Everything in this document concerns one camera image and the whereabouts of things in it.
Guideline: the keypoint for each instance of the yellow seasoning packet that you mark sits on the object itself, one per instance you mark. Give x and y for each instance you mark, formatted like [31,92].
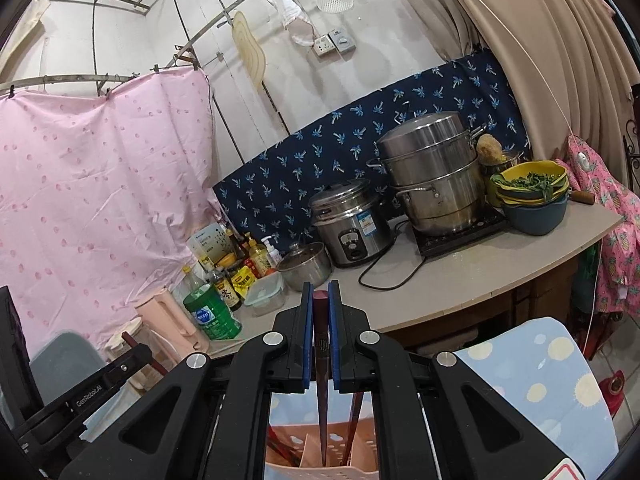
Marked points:
[242,279]

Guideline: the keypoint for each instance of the clear food container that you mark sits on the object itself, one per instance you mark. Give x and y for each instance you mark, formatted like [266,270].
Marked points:
[266,295]

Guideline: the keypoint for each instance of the pink dotted curtain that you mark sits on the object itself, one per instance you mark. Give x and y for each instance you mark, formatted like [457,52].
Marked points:
[99,197]

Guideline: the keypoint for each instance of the blue plastic basin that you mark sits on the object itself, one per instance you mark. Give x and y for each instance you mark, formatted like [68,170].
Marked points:
[536,220]

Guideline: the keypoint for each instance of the large steel steamer pot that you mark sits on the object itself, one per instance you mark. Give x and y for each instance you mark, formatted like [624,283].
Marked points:
[433,163]

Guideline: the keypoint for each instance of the blue polka dot tablecloth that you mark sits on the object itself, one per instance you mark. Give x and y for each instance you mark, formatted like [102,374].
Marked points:
[539,369]

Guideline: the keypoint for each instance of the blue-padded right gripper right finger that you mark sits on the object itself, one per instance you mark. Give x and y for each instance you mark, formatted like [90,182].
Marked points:
[334,302]

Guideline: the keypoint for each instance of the pink electric kettle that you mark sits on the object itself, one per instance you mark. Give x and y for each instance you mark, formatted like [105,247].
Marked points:
[172,325]

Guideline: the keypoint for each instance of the hanging plastic bag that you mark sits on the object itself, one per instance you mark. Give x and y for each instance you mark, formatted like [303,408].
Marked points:
[295,21]

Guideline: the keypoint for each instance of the navy floral backsplash cloth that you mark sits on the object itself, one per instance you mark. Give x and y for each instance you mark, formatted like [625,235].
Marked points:
[270,194]

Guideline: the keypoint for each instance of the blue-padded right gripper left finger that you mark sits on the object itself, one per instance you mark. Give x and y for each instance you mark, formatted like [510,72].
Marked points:
[308,309]

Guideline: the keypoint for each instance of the wall power socket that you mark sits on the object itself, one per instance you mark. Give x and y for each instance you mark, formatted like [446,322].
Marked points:
[335,40]

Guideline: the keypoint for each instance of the steel rice cooker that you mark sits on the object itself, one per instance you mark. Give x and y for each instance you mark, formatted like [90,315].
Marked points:
[350,222]

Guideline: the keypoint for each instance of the pink floral apron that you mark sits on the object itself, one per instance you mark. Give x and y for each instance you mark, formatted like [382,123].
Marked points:
[618,277]

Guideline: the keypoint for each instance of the small steel pot with lid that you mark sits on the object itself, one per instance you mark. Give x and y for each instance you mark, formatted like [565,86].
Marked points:
[306,264]

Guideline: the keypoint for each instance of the loofah sponge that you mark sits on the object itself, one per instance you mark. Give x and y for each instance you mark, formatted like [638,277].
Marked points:
[489,150]

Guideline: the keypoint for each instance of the grey kitchen countertop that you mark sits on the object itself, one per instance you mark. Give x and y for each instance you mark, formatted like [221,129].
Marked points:
[509,273]

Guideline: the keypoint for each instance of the white pump bottle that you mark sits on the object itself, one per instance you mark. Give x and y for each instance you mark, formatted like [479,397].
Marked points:
[273,254]

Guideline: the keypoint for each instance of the yellow colander with greens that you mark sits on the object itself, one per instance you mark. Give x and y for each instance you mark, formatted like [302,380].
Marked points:
[531,183]

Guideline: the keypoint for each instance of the metal curtain rail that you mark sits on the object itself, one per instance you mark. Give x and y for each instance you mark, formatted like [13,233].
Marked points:
[89,46]

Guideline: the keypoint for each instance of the beige curtain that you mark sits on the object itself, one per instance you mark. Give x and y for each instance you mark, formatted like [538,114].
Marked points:
[566,62]

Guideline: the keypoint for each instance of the red floor object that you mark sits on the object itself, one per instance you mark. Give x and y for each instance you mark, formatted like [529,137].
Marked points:
[612,389]

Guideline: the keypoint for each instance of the dark soy sauce bottle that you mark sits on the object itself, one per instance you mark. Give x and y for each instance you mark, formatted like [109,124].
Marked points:
[225,289]

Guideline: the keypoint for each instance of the green canister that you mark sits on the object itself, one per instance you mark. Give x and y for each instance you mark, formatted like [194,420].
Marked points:
[211,314]

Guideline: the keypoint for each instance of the white carton box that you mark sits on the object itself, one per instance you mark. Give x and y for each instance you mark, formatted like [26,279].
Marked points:
[209,245]

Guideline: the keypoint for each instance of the hanging bamboo paddle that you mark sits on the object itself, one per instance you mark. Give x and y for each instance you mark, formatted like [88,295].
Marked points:
[250,52]

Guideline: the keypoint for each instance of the dark maroon wavy chopstick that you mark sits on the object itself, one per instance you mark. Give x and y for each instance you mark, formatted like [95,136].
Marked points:
[355,409]

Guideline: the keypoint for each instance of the blue-grey dish rack lid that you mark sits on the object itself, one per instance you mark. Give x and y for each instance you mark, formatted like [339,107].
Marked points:
[62,363]

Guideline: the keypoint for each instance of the black induction cooktop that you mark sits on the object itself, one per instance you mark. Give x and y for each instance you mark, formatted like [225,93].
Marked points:
[489,223]

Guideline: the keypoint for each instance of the oil bottle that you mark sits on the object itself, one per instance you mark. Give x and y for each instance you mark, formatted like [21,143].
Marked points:
[259,256]

